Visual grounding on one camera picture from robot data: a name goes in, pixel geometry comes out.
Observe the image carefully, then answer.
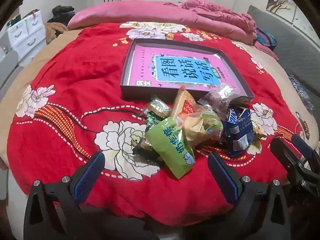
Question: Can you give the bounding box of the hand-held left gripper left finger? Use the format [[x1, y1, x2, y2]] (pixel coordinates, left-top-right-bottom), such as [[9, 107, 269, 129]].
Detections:
[[24, 151, 160, 240]]

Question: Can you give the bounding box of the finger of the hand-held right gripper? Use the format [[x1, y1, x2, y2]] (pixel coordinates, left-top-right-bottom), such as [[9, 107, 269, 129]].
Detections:
[[270, 137, 315, 193], [292, 134, 320, 173]]

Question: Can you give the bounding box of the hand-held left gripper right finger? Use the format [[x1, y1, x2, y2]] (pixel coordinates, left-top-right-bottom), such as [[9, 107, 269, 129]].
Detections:
[[182, 152, 292, 240]]

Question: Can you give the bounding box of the yellow lollipop packet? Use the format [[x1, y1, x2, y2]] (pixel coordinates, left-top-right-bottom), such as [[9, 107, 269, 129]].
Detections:
[[251, 122, 268, 140]]

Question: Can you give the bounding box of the blue cookie packet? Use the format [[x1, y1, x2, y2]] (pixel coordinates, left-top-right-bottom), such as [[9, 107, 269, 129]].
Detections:
[[221, 106, 258, 158]]

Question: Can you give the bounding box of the clear popcorn snack bag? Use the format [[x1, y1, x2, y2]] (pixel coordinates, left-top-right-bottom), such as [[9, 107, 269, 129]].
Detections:
[[179, 105, 223, 148]]

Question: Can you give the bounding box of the light green snack packet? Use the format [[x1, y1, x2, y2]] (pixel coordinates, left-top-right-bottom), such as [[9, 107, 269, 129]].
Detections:
[[145, 117, 196, 180]]

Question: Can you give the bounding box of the brown chocolate bar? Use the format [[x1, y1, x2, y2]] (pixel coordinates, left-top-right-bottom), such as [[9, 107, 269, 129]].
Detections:
[[132, 137, 163, 162]]

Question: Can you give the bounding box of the clear packet of red candy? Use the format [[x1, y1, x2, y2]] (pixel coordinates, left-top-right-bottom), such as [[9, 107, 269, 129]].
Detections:
[[197, 82, 242, 120]]

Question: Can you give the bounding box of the orange snack packet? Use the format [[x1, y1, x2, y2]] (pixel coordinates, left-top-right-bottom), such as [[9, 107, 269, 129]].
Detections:
[[170, 84, 198, 122]]

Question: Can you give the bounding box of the grey shallow cardboard box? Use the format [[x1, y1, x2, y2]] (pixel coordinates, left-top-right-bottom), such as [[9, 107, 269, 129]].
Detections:
[[120, 39, 254, 105]]

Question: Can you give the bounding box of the dark green snack packet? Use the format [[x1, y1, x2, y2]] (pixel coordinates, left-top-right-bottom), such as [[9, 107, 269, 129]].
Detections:
[[145, 95, 172, 132]]

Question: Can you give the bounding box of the blue patterned cloth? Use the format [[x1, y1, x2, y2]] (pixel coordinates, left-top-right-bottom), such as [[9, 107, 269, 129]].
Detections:
[[288, 76, 316, 114]]

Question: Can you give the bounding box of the red floral blanket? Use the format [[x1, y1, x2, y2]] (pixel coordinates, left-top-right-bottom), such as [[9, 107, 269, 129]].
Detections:
[[6, 21, 304, 220]]

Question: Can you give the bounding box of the grey padded headboard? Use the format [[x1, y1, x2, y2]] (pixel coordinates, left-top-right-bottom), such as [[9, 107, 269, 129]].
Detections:
[[246, 5, 320, 83]]

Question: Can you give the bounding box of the colourful striped garment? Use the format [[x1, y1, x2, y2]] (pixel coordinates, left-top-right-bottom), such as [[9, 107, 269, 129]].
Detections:
[[254, 27, 278, 53]]

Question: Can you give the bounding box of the pink and blue book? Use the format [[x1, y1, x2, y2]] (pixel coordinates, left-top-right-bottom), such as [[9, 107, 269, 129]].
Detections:
[[126, 44, 232, 90]]

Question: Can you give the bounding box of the pink crumpled blanket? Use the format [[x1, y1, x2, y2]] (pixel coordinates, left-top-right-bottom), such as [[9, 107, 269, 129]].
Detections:
[[164, 0, 258, 46]]

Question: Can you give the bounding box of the brown fuzzy cushion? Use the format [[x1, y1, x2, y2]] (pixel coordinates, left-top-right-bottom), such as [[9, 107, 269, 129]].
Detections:
[[44, 22, 68, 44]]

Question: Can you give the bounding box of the white drawer chest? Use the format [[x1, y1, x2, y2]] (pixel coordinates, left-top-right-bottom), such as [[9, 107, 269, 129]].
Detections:
[[5, 9, 47, 62]]

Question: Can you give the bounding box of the pink folded quilt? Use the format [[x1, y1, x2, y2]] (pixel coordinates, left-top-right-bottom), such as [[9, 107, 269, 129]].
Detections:
[[67, 0, 257, 46]]

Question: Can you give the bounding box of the dark clothes pile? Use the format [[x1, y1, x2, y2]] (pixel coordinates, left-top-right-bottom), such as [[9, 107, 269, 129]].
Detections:
[[47, 5, 76, 26]]

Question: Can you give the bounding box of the brown beaded strap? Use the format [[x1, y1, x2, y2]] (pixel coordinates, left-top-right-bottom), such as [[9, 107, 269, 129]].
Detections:
[[296, 111, 311, 140]]

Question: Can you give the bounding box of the tree wall picture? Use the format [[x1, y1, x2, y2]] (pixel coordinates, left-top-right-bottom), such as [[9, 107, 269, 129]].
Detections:
[[265, 0, 298, 21]]

